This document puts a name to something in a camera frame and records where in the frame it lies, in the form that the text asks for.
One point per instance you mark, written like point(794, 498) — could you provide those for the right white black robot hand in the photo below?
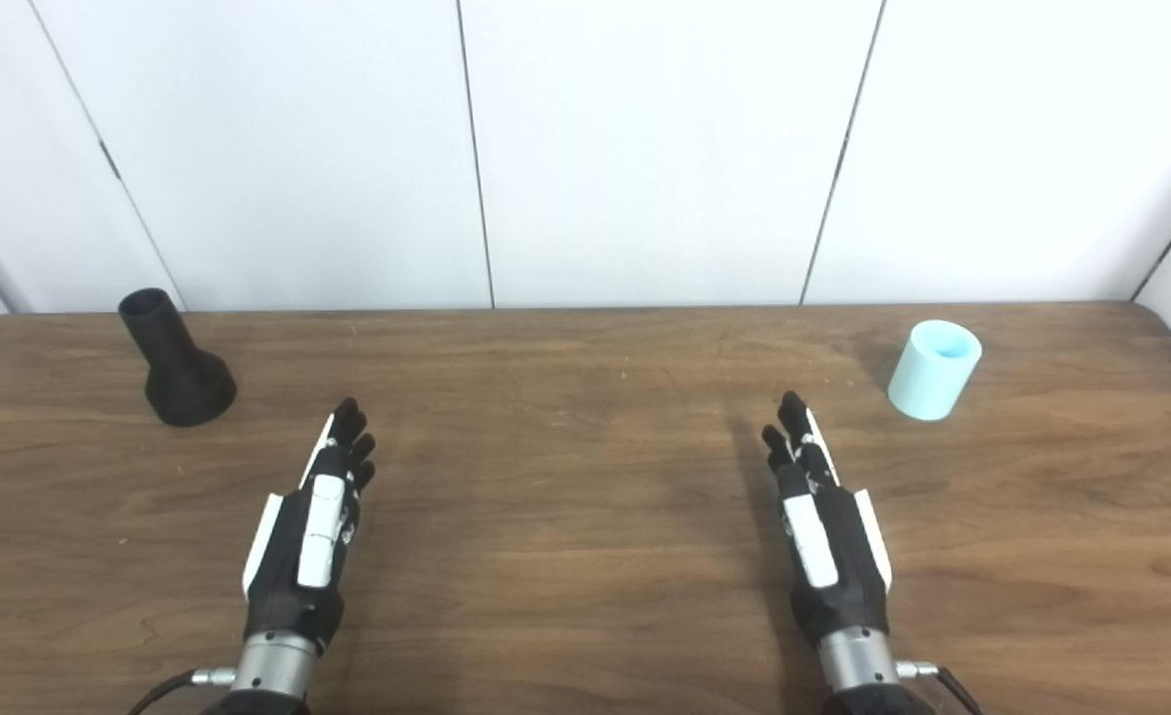
point(825, 541)

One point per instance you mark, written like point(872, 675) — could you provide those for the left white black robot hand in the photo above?
point(319, 526)

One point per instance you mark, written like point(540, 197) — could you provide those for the black flared nozzle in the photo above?
point(183, 382)

